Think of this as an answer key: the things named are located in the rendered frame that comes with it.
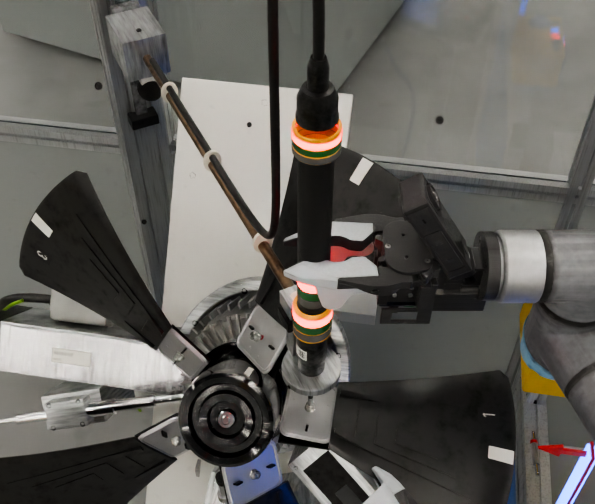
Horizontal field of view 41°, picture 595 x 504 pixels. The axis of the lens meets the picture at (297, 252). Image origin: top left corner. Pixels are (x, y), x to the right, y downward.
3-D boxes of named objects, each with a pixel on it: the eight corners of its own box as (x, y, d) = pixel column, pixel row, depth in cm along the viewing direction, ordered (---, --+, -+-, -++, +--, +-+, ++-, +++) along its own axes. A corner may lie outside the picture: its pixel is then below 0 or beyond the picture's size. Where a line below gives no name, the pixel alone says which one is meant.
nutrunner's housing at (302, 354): (289, 376, 97) (285, 50, 64) (318, 365, 98) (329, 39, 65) (303, 401, 95) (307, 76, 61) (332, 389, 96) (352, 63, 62)
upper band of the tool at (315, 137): (283, 144, 71) (283, 118, 69) (326, 131, 72) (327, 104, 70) (305, 173, 68) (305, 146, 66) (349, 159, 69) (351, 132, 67)
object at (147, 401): (204, 399, 112) (-26, 430, 117) (201, 384, 112) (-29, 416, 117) (200, 404, 110) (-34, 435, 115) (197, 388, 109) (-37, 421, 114)
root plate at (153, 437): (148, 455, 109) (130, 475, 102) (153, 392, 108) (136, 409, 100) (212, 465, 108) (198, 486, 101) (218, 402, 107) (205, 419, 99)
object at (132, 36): (110, 53, 132) (101, 7, 126) (151, 43, 134) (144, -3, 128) (129, 87, 125) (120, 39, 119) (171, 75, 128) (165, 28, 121)
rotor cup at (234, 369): (188, 434, 110) (160, 471, 97) (197, 332, 108) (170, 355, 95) (291, 450, 108) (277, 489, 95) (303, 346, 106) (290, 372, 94)
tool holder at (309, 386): (264, 347, 97) (262, 296, 90) (316, 328, 99) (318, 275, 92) (296, 405, 91) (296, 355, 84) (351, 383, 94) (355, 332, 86)
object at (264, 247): (143, 63, 124) (142, 55, 123) (152, 61, 124) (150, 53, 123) (292, 306, 91) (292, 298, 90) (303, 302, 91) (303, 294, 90)
